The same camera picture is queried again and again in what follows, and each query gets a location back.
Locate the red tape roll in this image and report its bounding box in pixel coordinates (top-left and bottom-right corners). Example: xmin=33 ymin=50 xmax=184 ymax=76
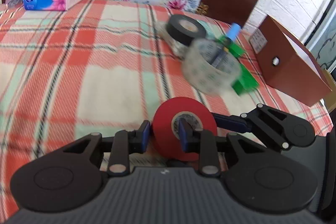
xmin=152 ymin=97 xmax=218 ymax=161

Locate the brown cardboard box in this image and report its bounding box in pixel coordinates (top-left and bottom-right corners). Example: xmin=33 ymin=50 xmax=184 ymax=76
xmin=249 ymin=15 xmax=332 ymax=107

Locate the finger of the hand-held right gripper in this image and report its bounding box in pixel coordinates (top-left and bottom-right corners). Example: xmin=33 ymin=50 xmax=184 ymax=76
xmin=212 ymin=104 xmax=292 ymax=154

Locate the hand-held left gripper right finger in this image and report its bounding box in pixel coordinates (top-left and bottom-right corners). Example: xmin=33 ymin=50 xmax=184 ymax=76
xmin=178 ymin=119 xmax=265 ymax=177

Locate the black tape roll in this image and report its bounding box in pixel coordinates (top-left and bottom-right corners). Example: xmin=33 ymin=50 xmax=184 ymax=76
xmin=167 ymin=14 xmax=207 ymax=46

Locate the clear tape roll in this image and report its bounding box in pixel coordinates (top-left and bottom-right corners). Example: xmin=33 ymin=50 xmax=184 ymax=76
xmin=182 ymin=39 xmax=240 ymax=95

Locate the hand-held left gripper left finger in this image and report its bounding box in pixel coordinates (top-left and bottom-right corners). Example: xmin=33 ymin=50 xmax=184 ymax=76
xmin=63 ymin=120 xmax=151 ymax=177

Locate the plaid blanket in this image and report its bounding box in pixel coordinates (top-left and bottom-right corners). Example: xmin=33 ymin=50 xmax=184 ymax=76
xmin=0 ymin=0 xmax=331 ymax=216

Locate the clear bag of white beads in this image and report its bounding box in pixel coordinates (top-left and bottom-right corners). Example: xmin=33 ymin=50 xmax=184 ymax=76
xmin=157 ymin=23 xmax=195 ymax=59

